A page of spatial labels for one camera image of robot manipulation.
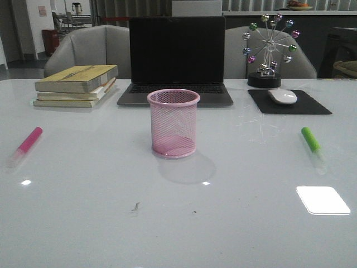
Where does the green highlighter pen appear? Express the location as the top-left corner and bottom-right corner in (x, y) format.
(301, 127), (327, 174)

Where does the pink highlighter pen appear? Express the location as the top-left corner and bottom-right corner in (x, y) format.
(6, 127), (43, 169)

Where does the pink mesh pen holder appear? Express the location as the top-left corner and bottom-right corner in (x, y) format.
(147, 89), (200, 159)

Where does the grey laptop with black screen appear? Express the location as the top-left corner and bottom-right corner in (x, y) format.
(117, 16), (233, 107)

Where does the middle white book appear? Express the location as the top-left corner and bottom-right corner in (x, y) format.
(37, 78), (116, 101)

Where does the ferris wheel desk ornament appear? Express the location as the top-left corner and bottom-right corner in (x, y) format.
(242, 13), (297, 88)

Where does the right grey armchair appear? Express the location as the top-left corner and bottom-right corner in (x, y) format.
(224, 26), (317, 79)

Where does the grey armchair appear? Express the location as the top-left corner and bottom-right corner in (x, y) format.
(224, 26), (317, 79)
(44, 25), (131, 79)

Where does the top yellow book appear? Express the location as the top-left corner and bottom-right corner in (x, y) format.
(35, 65), (118, 93)

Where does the white computer mouse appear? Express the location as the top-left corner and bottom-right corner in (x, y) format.
(268, 88), (298, 104)

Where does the left grey armchair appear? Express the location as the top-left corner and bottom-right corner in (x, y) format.
(44, 25), (131, 79)

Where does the black mouse pad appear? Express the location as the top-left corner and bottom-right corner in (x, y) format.
(248, 89), (332, 115)

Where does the bottom pale book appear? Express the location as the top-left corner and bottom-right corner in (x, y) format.
(33, 85), (117, 108)

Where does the red trash bin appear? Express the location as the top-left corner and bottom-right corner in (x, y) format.
(42, 29), (59, 56)

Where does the fruit bowl on counter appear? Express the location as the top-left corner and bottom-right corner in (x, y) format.
(287, 0), (313, 11)

